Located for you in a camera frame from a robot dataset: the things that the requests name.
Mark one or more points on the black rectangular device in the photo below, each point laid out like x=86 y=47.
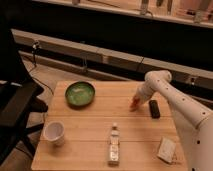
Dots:
x=154 y=109

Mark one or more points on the black office chair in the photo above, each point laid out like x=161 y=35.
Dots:
x=18 y=97

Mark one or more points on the white paper cup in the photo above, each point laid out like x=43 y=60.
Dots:
x=54 y=133

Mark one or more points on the clear plastic bottle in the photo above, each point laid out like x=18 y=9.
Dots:
x=114 y=146

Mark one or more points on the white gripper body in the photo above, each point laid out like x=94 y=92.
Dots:
x=143 y=93

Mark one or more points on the green bowl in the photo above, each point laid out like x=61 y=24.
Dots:
x=80 y=94

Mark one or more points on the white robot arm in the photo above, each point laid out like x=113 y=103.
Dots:
x=199 y=115

